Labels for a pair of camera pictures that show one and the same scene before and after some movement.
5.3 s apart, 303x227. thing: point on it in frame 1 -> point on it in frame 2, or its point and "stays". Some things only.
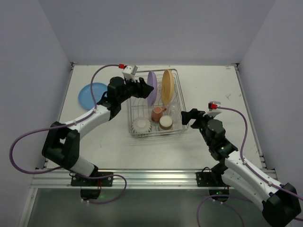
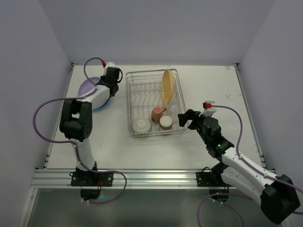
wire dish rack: (161, 112) stays
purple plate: (152, 80) -> (87, 86)
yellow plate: (168, 87) stays
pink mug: (157, 113) stays
